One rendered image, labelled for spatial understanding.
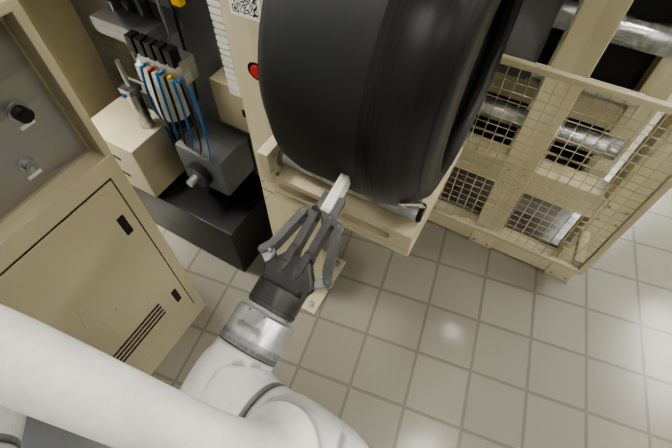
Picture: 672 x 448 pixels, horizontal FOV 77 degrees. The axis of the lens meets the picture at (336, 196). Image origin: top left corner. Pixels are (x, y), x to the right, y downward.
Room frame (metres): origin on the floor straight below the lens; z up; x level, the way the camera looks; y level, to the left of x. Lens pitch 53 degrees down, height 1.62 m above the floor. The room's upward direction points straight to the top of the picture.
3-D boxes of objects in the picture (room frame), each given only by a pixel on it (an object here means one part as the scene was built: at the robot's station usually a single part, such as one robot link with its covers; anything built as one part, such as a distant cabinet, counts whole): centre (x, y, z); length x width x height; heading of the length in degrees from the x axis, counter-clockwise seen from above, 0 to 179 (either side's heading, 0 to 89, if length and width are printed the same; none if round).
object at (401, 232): (0.59, -0.02, 0.84); 0.36 x 0.09 x 0.06; 61
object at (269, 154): (0.79, 0.06, 0.90); 0.40 x 0.03 x 0.10; 151
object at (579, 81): (0.88, -0.46, 0.65); 0.90 x 0.02 x 0.70; 61
